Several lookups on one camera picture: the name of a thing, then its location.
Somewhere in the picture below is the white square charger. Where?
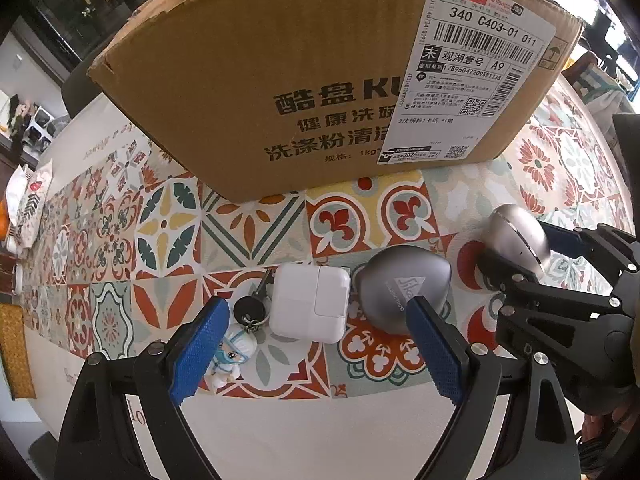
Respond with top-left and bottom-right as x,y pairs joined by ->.
269,261 -> 352,345

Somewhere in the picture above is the dark grey earbud case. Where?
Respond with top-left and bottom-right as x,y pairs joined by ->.
352,246 -> 450,335

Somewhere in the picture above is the doctor figurine keychain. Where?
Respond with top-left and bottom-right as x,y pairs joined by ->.
207,269 -> 275,390

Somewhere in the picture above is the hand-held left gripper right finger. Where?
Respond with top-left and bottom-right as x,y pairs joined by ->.
405,296 -> 581,480

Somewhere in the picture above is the brown cardboard box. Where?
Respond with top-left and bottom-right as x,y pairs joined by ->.
86,0 -> 585,202

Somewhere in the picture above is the floral tissue pack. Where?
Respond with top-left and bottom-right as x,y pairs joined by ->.
15,165 -> 56,251

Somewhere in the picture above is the person's right hand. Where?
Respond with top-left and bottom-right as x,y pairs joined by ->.
582,402 -> 640,441

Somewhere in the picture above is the white storage shelf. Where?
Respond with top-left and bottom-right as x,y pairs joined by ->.
0,90 -> 66,156

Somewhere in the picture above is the silver oval case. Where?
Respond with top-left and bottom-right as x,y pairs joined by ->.
486,203 -> 552,276

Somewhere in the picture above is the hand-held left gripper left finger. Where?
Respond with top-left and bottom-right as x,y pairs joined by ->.
59,296 -> 231,480

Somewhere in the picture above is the dark grey dining chair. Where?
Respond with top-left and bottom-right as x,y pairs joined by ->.
62,45 -> 108,116

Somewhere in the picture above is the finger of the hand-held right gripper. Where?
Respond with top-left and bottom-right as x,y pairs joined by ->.
477,250 -> 640,361
540,220 -> 640,273

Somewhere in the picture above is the striped cloth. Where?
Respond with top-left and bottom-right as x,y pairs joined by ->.
570,50 -> 631,116

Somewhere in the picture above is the black glass sliding door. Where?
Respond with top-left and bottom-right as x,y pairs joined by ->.
30,0 -> 201,76

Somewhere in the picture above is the yellow woven box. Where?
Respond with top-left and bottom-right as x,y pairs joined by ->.
0,302 -> 37,401

